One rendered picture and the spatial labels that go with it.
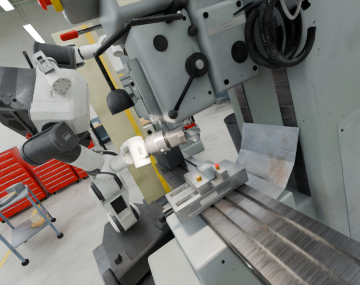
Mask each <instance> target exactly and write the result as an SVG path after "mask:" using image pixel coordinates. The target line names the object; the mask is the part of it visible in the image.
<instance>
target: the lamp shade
mask: <svg viewBox="0 0 360 285"><path fill-rule="evenodd" d="M106 101H107V105H108V108H109V110H110V112H111V114H112V115H115V114H118V113H120V112H122V111H124V110H127V109H129V108H131V107H133V106H135V104H134V101H133V99H132V97H131V96H130V95H129V94H128V93H127V92H126V90H124V89H120V88H119V89H117V88H116V89H113V90H111V91H110V92H109V93H108V95H107V97H106Z"/></svg>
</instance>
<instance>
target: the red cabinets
mask: <svg viewBox="0 0 360 285"><path fill-rule="evenodd" d="M87 175H88V174H87V173H86V171H85V170H83V169H80V168H78V167H75V166H72V165H69V164H67V163H64V162H61V161H59V160H56V159H53V158H52V159H50V160H48V161H46V162H45V163H44V164H42V165H40V166H32V165H30V164H28V163H26V162H25V161H24V160H23V159H22V157H21V155H20V153H19V149H18V147H17V146H15V147H13V148H11V149H8V150H6V151H4V152H2V153H0V198H3V197H5V196H6V195H8V193H7V192H6V191H5V189H7V188H8V187H10V186H12V185H13V184H16V183H20V182H22V183H23V184H24V185H25V184H26V185H27V186H28V188H29V189H30V190H31V191H32V192H33V194H34V195H35V196H36V197H37V198H38V200H41V199H42V198H44V199H45V200H46V199H47V194H49V193H50V194H51V193H53V194H54V195H55V194H56V191H57V190H59V189H61V188H63V187H65V186H67V185H69V184H71V183H73V182H75V181H77V183H78V182H79V181H78V180H79V178H83V179H85V176H87ZM30 205H31V202H30V201H29V200H28V199H27V198H26V197H25V198H23V199H21V200H19V201H18V202H16V203H14V204H12V205H11V206H9V207H7V208H6V209H4V210H2V211H0V212H1V213H2V214H3V215H4V216H5V217H6V218H8V217H10V216H12V215H14V214H15V213H17V212H19V211H21V210H23V209H25V208H26V207H28V206H30ZM0 222H2V223H5V221H4V220H3V219H2V218H1V217H0Z"/></svg>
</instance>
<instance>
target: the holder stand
mask: <svg viewBox="0 0 360 285"><path fill-rule="evenodd" d="M155 157H156V159H157V161H158V163H159V164H161V165H163V166H165V167H168V168H170V169H173V168H174V167H176V166H177V165H179V164H180V163H182V162H183V161H184V160H185V159H184V156H183V154H182V152H181V150H180V148H179V145H178V146H175V147H173V148H172V147H170V151H168V152H166V154H165V153H163V154H160V155H158V156H155Z"/></svg>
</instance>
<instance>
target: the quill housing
mask: <svg viewBox="0 0 360 285"><path fill-rule="evenodd" d="M181 13H182V14H183V19H181V20H173V21H172V22H170V23H166V22H165V21H164V22H160V23H153V24H145V25H137V26H133V27H132V26H131V29H130V31H129V33H128V36H127V38H126V42H125V49H126V52H127V54H128V57H129V59H130V60H132V59H135V58H136V59H137V60H138V62H139V64H140V67H141V69H142V71H143V74H144V76H145V78H146V80H147V82H148V85H149V87H150V89H151V91H152V93H153V96H154V98H155V100H156V102H157V105H158V107H159V109H160V111H161V113H162V116H163V118H161V119H159V120H160V121H164V122H169V123H180V122H182V121H184V120H186V119H188V118H189V117H191V116H193V115H195V114H197V113H199V112H201V111H203V110H205V109H207V108H209V107H211V106H212V105H213V104H214V103H215V102H216V96H215V93H214V90H213V87H212V84H211V81H210V78H209V75H208V72H207V73H206V74H205V75H204V76H201V77H197V78H194V79H193V81H192V83H191V85H190V87H189V89H188V91H187V93H186V95H185V97H184V99H183V100H182V102H181V104H180V106H179V108H178V110H177V113H178V117H177V118H176V119H174V120H172V119H170V118H169V117H168V112H169V111H170V110H173V109H174V107H175V105H176V103H177V102H178V100H179V98H180V96H181V94H182V92H183V90H184V88H185V86H186V84H187V82H188V80H189V78H190V75H189V74H188V73H187V71H186V67H185V63H186V60H187V58H188V57H189V56H190V55H192V54H193V53H197V52H198V53H201V51H200V48H199V45H198V42H197V40H196V37H195V36H190V35H189V34H188V27H189V26H190V25H191V22H190V18H189V16H188V13H187V11H186V10H185V9H184V8H183V9H182V11H181Z"/></svg>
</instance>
